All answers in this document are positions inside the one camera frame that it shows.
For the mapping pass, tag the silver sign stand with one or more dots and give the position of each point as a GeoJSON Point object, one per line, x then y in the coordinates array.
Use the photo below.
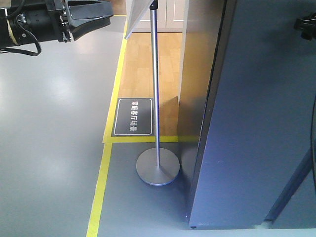
{"type": "Point", "coordinates": [156, 166]}

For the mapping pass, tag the blue grey tripod leg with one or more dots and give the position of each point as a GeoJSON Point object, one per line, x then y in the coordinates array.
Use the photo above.
{"type": "Point", "coordinates": [301, 172]}

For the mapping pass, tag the yellow floor tape line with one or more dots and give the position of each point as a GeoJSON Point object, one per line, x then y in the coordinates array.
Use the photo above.
{"type": "Point", "coordinates": [171, 48]}

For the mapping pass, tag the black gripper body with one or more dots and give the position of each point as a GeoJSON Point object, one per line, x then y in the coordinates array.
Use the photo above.
{"type": "Point", "coordinates": [56, 10]}

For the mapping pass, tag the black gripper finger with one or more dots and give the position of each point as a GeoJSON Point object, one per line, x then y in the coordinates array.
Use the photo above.
{"type": "Point", "coordinates": [89, 9]}
{"type": "Point", "coordinates": [81, 27]}

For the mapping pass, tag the black clamp at right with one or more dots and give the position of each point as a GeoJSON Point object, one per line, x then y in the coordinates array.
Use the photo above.
{"type": "Point", "coordinates": [307, 26]}

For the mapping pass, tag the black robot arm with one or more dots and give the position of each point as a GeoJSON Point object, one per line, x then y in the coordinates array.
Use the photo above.
{"type": "Point", "coordinates": [24, 24]}

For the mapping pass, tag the dark grey fridge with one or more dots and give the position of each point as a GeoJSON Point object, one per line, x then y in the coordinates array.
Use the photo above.
{"type": "Point", "coordinates": [246, 116]}

